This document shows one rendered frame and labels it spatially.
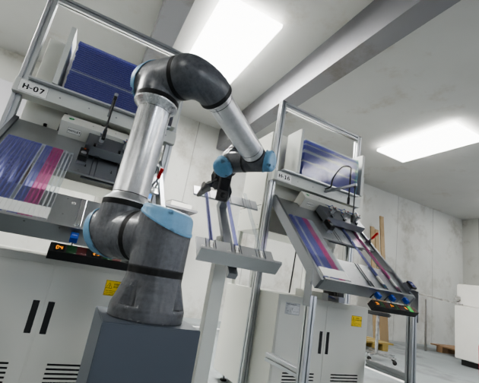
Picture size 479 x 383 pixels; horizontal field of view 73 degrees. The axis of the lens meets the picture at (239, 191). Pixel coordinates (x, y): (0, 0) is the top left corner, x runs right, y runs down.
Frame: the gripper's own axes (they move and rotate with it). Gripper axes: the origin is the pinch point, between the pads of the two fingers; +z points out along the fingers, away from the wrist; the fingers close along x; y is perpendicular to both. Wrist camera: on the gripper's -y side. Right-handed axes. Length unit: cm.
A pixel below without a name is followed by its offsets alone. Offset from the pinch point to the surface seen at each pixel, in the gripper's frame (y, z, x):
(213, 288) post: -30.9, 20.0, -9.5
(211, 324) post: -43, 27, -12
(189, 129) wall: 335, 218, -39
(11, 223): -31, -1, 66
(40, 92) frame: 46, 8, 84
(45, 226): -31, -1, 57
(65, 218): -24, 1, 53
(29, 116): 47, 26, 89
